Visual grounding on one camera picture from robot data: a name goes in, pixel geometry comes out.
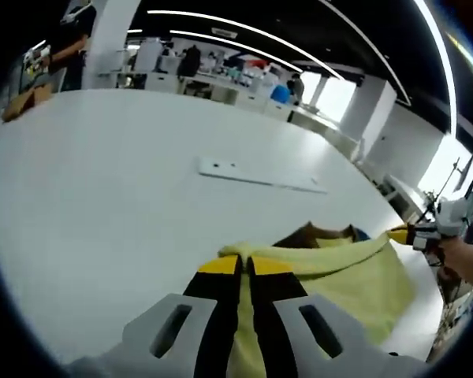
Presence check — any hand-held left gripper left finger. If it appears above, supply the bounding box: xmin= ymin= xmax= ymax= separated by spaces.
xmin=69 ymin=254 xmax=244 ymax=378

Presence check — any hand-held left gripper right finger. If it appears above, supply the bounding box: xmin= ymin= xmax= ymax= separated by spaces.
xmin=247 ymin=255 xmax=426 ymax=378

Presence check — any yellow colour-block garment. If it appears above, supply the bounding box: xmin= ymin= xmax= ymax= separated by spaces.
xmin=219 ymin=220 xmax=415 ymax=378

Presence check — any person's right hand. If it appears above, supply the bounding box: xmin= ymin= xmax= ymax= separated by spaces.
xmin=437 ymin=235 xmax=473 ymax=277

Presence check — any black monitor stand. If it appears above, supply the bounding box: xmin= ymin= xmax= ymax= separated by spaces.
xmin=415 ymin=157 xmax=462 ymax=228

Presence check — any blue barrel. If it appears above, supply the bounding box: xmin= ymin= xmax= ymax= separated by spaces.
xmin=270 ymin=85 xmax=292 ymax=105

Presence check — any black backpack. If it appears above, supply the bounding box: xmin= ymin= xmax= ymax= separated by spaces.
xmin=177 ymin=44 xmax=202 ymax=78

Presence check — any brown cardboard box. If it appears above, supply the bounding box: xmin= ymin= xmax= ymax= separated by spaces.
xmin=1 ymin=83 xmax=55 ymax=124

